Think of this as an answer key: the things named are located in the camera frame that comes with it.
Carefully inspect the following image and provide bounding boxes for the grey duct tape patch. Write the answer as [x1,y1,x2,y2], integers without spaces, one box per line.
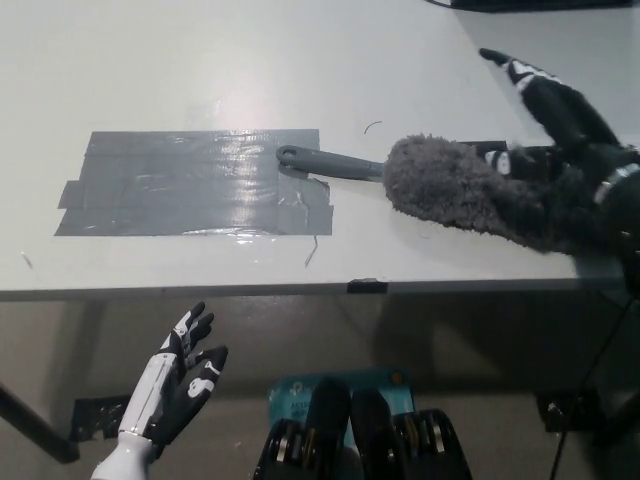
[53,128,335,238]

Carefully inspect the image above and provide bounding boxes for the black floor tape patch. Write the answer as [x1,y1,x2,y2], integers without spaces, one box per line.
[68,394,135,444]

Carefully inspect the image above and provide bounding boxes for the grey fluffy duster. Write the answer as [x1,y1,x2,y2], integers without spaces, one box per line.
[275,131,629,257]

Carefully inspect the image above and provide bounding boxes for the black tape square patch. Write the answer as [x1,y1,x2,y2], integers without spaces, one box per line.
[458,139,557,151]

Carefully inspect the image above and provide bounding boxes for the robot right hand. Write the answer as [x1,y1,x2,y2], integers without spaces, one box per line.
[478,47,640,211]

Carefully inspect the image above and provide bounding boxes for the black table leg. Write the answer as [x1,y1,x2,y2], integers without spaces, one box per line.
[0,382,82,464]

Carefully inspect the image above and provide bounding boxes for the black floor bracket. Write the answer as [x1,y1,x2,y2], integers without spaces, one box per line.
[536,387,640,434]

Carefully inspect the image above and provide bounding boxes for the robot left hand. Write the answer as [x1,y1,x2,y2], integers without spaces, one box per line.
[117,300,230,460]

